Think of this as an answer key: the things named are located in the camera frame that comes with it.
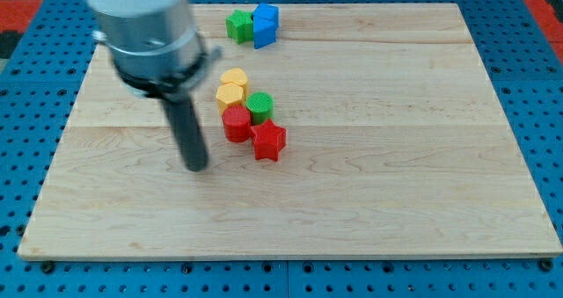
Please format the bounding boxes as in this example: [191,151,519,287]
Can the yellow heart block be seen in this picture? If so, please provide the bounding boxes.
[220,68,249,98]

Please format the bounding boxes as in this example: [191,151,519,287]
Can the blue cube block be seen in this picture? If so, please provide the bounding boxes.
[252,3,279,27]

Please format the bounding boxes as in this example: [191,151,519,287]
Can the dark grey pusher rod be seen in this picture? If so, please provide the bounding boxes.
[161,97,208,172]

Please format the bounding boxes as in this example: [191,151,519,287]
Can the red star block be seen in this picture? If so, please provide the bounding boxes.
[250,119,287,162]

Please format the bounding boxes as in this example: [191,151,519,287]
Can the yellow hexagon block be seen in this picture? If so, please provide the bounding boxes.
[216,83,245,114]

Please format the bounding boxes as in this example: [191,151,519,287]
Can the light wooden board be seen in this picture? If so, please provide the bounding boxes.
[18,4,562,261]

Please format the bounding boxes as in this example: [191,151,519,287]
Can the blue triangular block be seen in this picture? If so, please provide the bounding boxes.
[253,16,278,49]

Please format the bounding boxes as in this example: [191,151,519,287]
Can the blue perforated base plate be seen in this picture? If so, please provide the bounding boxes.
[1,0,562,297]

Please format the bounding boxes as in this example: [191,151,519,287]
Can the green star block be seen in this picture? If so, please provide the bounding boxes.
[225,10,254,44]

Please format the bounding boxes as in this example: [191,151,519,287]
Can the green cylinder block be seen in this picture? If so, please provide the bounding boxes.
[245,91,274,125]

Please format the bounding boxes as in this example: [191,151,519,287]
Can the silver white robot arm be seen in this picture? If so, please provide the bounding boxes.
[86,0,220,102]

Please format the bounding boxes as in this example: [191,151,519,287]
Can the red cylinder block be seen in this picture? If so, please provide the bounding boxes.
[222,105,252,142]

